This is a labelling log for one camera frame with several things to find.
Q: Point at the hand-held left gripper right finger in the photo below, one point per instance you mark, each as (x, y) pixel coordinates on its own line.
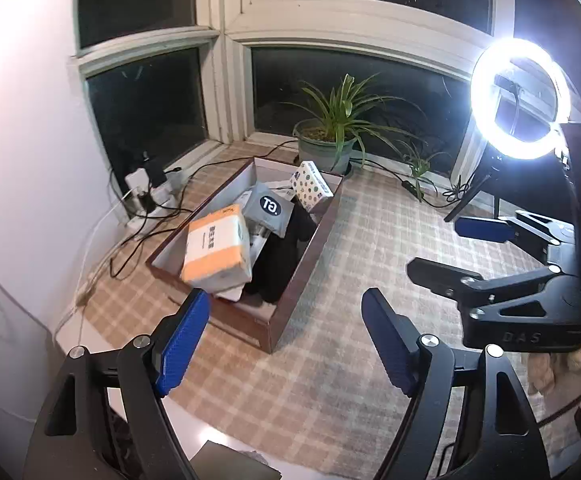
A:
(390, 347)

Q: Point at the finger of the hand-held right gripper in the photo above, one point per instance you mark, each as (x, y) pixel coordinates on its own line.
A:
(483, 229)
(445, 280)

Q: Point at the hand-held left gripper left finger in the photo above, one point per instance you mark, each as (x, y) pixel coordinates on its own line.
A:
(183, 345)

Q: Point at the silver wet wipe pack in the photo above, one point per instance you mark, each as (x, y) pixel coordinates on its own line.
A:
(230, 294)

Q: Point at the orange tissue pack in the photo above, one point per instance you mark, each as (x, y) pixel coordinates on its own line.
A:
(215, 250)

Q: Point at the brown cardboard box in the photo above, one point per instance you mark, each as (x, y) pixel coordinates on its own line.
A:
(295, 300)

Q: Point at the black cloth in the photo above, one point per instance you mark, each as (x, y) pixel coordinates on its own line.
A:
(280, 265)

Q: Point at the grey square packet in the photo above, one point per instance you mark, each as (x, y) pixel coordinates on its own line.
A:
(270, 207)

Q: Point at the dotted tissue pack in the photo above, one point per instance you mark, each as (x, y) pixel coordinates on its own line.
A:
(310, 185)

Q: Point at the black tripod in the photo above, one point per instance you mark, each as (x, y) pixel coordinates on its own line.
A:
(494, 162)

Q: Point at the checked tablecloth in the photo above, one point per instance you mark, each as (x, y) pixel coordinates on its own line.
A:
(360, 250)

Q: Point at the olive flat object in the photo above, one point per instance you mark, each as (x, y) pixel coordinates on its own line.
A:
(240, 465)

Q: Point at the white power strip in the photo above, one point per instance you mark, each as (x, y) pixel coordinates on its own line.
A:
(163, 205)

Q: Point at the black phone clamp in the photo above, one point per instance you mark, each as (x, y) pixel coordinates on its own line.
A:
(508, 82)

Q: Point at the black charger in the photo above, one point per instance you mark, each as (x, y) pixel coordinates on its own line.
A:
(153, 170)

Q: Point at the potted green plant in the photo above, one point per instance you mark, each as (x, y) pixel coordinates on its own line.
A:
(320, 152)

